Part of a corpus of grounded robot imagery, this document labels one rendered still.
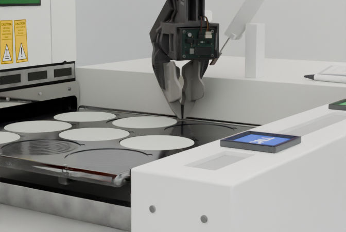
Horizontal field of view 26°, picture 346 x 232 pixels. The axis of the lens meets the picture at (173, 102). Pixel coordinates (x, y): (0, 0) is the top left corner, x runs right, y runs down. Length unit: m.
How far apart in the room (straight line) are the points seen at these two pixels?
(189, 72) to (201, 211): 0.61
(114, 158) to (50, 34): 0.44
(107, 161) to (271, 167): 0.33
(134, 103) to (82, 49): 2.40
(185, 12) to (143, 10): 2.97
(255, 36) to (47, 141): 0.37
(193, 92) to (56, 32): 0.29
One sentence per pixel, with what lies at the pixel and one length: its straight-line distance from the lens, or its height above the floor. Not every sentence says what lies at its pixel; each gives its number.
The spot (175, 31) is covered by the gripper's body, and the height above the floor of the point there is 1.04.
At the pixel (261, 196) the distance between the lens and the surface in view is 0.60.
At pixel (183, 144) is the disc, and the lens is 0.99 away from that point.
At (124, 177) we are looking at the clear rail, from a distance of 0.82.
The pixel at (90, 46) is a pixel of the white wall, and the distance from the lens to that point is 3.72.
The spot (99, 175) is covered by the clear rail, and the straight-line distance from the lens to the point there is 0.83.
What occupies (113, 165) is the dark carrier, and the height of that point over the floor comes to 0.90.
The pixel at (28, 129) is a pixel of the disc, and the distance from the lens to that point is 1.11.
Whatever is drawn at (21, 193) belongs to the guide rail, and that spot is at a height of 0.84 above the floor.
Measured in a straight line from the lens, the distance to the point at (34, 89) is 1.26.
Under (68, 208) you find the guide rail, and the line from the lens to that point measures 0.95.
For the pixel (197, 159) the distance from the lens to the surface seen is 0.63.
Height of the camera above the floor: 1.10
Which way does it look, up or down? 8 degrees down
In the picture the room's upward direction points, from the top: straight up
